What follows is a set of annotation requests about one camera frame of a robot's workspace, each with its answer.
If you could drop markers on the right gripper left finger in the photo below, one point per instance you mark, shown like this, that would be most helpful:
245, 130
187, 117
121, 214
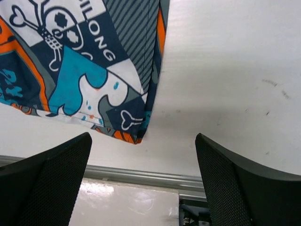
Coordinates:
43, 211

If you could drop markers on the colourful patterned shorts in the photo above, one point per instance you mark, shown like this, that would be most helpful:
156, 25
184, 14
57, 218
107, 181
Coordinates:
90, 62

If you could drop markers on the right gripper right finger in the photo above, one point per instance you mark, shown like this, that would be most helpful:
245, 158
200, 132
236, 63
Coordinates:
241, 192

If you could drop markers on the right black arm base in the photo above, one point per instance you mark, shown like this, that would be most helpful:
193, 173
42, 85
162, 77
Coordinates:
194, 213

